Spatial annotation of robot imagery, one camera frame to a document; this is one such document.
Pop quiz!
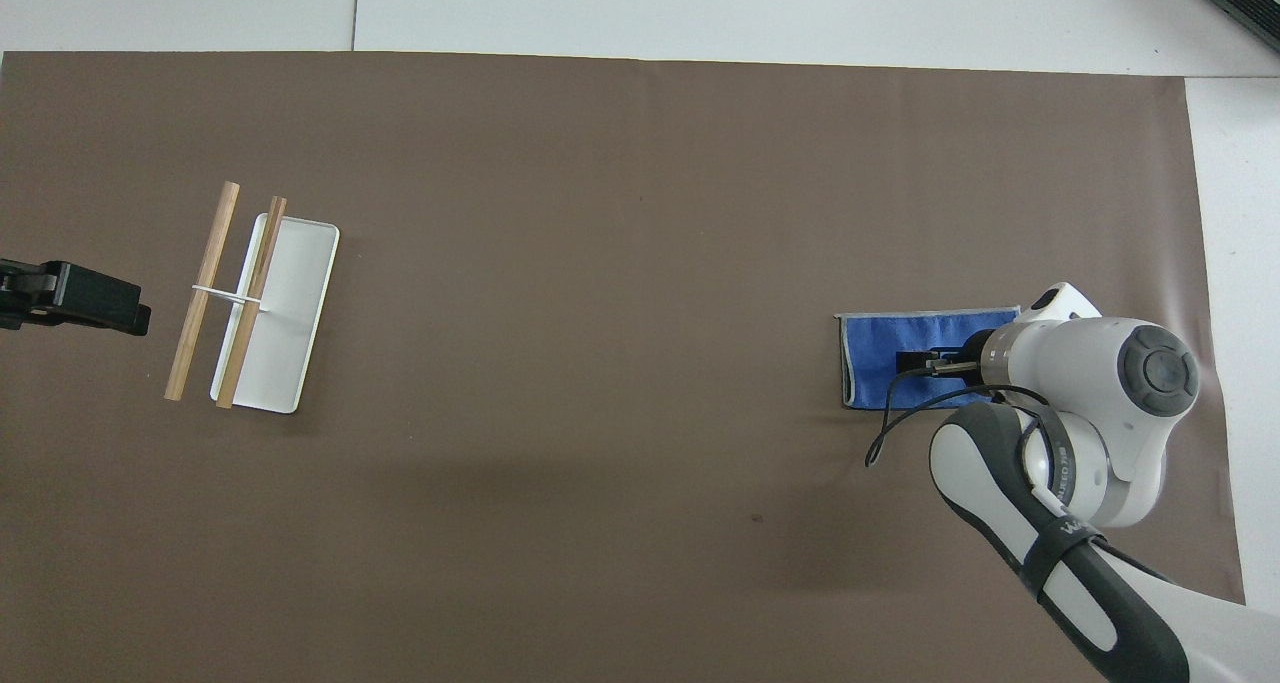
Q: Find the black cable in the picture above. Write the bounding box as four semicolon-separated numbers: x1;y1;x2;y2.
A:
865;383;1053;469

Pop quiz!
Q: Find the white rack with wooden bars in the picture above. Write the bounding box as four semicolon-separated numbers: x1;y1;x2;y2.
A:
164;181;341;415

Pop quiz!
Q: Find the blue towel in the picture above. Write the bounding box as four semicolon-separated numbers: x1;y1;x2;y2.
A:
835;306;1023;411

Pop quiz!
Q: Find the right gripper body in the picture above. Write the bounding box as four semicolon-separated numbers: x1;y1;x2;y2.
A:
958;330;995;388

